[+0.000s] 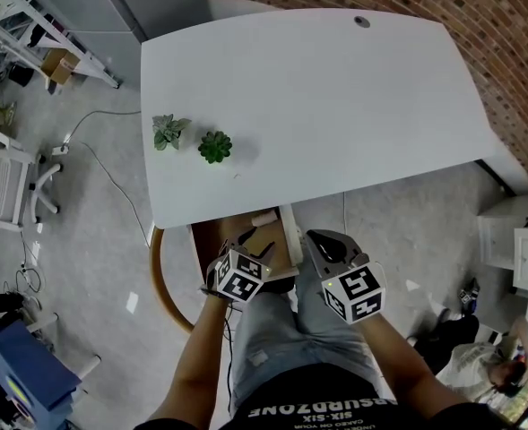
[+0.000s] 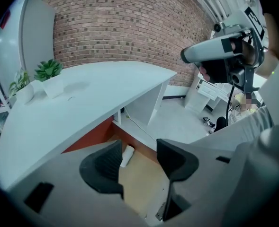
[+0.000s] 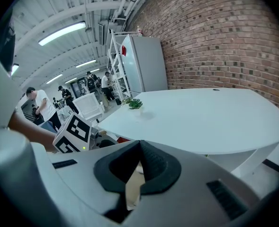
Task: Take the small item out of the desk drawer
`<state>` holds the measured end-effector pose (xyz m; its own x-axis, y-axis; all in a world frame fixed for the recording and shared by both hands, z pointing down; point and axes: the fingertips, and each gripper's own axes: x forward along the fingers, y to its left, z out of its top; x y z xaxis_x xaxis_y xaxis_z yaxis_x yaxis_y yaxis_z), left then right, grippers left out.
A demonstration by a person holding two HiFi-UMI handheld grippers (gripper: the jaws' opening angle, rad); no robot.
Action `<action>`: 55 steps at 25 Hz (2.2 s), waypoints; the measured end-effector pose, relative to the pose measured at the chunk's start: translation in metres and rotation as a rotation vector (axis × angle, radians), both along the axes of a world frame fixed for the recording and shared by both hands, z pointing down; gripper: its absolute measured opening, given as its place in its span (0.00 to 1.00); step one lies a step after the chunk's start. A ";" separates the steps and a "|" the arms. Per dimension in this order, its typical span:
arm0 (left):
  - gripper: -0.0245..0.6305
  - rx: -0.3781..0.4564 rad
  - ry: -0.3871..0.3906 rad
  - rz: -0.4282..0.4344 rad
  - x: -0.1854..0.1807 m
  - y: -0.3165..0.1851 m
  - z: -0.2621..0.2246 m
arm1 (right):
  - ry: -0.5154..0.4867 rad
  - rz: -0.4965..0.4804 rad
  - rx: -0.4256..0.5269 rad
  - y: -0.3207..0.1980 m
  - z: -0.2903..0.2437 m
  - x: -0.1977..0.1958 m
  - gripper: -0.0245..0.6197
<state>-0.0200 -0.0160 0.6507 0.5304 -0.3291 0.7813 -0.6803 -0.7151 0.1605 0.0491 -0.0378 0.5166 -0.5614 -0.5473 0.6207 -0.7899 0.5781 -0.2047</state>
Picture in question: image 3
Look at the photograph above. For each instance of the green succulent potted plant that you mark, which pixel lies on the green succulent potted plant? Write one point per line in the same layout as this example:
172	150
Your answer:
135	104

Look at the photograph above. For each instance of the person's left forearm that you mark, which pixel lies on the person's left forearm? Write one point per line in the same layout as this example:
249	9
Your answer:
30	132

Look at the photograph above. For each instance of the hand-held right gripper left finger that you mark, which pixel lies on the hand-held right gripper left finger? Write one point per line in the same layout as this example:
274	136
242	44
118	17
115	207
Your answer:
82	185

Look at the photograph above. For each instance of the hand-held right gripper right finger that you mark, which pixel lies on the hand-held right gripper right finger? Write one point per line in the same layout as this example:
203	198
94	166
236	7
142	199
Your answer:
189	185

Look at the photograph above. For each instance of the person's black printed shirt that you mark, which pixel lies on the person's black printed shirt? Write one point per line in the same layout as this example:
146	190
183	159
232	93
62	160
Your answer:
5	41

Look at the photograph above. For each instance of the ceiling tube light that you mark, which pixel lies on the ceiling tube light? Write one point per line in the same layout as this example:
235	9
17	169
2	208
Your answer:
86	63
62	33
54	78

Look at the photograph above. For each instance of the small bottle with red label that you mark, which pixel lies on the small bottle with red label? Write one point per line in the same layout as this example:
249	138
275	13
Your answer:
139	31

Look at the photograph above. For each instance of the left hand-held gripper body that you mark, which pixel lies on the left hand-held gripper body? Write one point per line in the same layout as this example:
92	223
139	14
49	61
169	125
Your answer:
75	131

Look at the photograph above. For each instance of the white metal shelf rack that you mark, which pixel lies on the white metal shelf rack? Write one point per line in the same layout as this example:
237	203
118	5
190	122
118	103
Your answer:
114	63

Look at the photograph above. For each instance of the white refrigerator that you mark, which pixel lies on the white refrigerator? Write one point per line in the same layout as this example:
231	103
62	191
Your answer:
146	65

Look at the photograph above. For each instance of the white desk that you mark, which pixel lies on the white desk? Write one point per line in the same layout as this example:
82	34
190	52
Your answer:
200	117

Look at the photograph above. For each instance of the white mesh office chair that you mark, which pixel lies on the white mesh office chair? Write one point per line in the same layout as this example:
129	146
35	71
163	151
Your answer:
88	105

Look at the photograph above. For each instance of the wooden drawer with white front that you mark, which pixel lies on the wooden drawer with white front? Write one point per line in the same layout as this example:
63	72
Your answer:
132	193

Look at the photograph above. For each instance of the pale leaf potted plant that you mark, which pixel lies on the pale leaf potted plant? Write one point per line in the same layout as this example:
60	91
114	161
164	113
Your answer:
126	100

